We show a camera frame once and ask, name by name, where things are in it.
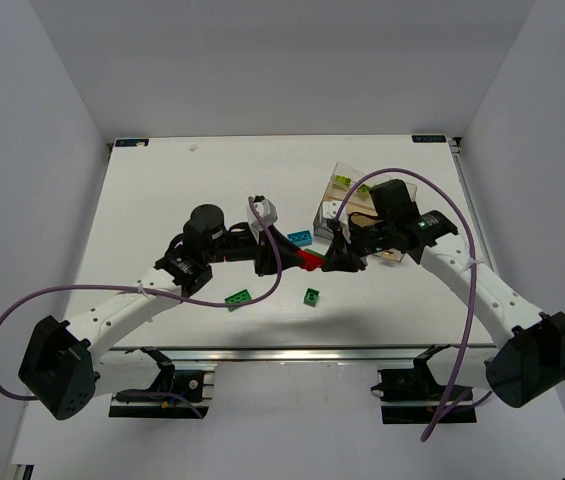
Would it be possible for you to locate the blue long lego brick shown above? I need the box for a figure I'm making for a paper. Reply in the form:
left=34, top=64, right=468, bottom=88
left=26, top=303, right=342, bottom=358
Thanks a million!
left=287, top=230, right=313, bottom=247

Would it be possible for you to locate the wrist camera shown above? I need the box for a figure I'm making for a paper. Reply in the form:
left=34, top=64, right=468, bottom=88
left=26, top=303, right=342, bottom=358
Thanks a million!
left=319, top=200, right=349, bottom=234
left=246, top=196, right=278, bottom=239

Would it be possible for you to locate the blue table label right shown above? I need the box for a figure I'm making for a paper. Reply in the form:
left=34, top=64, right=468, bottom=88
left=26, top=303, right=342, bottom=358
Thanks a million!
left=411, top=134, right=447, bottom=143

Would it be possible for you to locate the green long lego brick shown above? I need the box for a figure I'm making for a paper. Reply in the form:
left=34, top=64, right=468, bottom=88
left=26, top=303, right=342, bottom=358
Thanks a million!
left=224, top=289, right=252, bottom=312

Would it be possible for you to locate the clear wavy container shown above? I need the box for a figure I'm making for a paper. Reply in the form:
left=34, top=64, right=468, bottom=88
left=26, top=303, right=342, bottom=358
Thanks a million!
left=330, top=162, right=365, bottom=192

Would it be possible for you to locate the aluminium table rail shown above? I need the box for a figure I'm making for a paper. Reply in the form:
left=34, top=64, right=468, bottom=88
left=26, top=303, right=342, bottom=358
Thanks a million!
left=54, top=344, right=498, bottom=364

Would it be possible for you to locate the orange wavy container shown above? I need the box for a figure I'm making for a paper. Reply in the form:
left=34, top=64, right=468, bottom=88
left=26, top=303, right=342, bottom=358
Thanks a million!
left=322, top=180, right=376, bottom=216

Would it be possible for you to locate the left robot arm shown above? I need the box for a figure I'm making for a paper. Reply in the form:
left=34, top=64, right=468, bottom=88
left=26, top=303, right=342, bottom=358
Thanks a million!
left=18, top=197, right=307, bottom=420

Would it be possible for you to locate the purple cable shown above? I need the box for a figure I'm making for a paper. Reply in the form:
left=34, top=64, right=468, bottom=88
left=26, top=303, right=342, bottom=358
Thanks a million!
left=0, top=195, right=283, bottom=401
left=339, top=168, right=494, bottom=444

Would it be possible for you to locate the grey wavy container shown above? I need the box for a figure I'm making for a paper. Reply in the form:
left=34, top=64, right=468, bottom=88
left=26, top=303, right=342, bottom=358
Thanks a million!
left=313, top=202, right=338, bottom=240

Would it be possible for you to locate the green small lego brick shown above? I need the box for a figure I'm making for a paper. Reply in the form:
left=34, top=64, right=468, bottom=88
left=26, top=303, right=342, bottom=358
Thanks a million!
left=303, top=288, right=320, bottom=307

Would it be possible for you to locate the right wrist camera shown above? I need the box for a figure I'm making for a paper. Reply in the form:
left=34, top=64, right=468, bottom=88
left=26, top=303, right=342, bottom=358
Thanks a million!
left=319, top=200, right=349, bottom=234

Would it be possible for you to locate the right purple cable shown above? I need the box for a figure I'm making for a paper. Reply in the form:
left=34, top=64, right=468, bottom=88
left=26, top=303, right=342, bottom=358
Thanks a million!
left=339, top=168, right=494, bottom=444

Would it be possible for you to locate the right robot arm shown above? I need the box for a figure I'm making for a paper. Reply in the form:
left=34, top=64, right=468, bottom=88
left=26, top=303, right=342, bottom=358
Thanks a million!
left=319, top=180, right=565, bottom=408

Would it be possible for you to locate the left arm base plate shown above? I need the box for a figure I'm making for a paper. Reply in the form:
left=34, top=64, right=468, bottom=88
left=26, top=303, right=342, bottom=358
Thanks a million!
left=108, top=363, right=215, bottom=420

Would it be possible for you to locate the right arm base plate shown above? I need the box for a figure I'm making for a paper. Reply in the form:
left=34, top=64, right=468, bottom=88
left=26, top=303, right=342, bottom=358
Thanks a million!
left=370, top=368, right=444, bottom=425

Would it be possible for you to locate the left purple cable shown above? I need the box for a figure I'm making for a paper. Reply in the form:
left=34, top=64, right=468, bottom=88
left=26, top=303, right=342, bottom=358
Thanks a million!
left=0, top=195, right=283, bottom=401

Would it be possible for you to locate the red long lego brick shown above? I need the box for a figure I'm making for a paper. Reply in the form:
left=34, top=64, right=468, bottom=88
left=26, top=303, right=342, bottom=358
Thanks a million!
left=297, top=249, right=325, bottom=271

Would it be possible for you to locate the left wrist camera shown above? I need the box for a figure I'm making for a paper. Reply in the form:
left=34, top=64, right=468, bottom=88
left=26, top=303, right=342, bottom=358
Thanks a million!
left=246, top=196, right=278, bottom=239

